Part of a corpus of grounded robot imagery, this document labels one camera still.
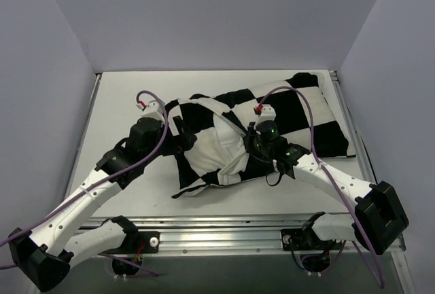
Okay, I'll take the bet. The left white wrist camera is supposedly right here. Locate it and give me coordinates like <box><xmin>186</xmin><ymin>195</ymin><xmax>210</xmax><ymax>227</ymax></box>
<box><xmin>136</xmin><ymin>100</ymin><xmax>164</xmax><ymax>124</ymax></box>

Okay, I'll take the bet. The white pillow insert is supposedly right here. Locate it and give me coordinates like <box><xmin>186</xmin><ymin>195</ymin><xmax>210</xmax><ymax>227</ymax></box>
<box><xmin>185</xmin><ymin>115</ymin><xmax>248</xmax><ymax>185</ymax></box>

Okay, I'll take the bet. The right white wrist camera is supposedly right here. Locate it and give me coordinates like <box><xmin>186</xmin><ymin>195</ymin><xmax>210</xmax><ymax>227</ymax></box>
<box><xmin>254</xmin><ymin>105</ymin><xmax>276</xmax><ymax>124</ymax></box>

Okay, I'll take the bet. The left side aluminium rail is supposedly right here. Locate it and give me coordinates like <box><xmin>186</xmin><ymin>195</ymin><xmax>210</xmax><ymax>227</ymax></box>
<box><xmin>88</xmin><ymin>73</ymin><xmax>102</xmax><ymax>116</ymax></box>

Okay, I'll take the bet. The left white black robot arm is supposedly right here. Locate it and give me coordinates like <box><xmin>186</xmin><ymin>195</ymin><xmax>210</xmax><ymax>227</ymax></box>
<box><xmin>9</xmin><ymin>116</ymin><xmax>197</xmax><ymax>292</ymax></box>

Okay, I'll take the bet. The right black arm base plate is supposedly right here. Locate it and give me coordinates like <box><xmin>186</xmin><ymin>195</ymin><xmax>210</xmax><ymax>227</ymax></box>
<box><xmin>280</xmin><ymin>228</ymin><xmax>321</xmax><ymax>251</ymax></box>

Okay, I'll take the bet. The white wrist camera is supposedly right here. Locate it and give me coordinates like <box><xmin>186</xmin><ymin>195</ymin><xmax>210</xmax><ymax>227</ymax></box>
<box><xmin>254</xmin><ymin>105</ymin><xmax>276</xmax><ymax>124</ymax></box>
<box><xmin>136</xmin><ymin>100</ymin><xmax>164</xmax><ymax>124</ymax></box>

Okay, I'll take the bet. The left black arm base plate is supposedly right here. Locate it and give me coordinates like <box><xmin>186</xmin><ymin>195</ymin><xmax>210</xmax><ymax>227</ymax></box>
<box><xmin>125</xmin><ymin>230</ymin><xmax>160</xmax><ymax>255</ymax></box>

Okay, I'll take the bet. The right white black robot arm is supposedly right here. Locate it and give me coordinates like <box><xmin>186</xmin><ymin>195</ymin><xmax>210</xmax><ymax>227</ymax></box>
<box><xmin>244</xmin><ymin>121</ymin><xmax>409</xmax><ymax>255</ymax></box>

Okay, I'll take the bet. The aluminium rail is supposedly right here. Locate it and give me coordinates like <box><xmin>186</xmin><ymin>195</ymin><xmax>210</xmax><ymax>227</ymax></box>
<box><xmin>88</xmin><ymin>73</ymin><xmax>102</xmax><ymax>116</ymax></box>
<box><xmin>329</xmin><ymin>71</ymin><xmax>378</xmax><ymax>183</ymax></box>

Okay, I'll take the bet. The right side aluminium rail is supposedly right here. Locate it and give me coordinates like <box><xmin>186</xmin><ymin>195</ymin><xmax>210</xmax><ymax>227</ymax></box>
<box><xmin>329</xmin><ymin>71</ymin><xmax>378</xmax><ymax>183</ymax></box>

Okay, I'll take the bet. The black white checkered pillowcase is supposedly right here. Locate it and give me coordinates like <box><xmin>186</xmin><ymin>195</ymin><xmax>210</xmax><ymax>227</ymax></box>
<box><xmin>165</xmin><ymin>72</ymin><xmax>355</xmax><ymax>199</ymax></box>

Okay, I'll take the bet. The aluminium front rail frame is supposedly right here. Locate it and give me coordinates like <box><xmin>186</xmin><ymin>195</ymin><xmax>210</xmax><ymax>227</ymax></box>
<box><xmin>74</xmin><ymin>215</ymin><xmax>407</xmax><ymax>257</ymax></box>

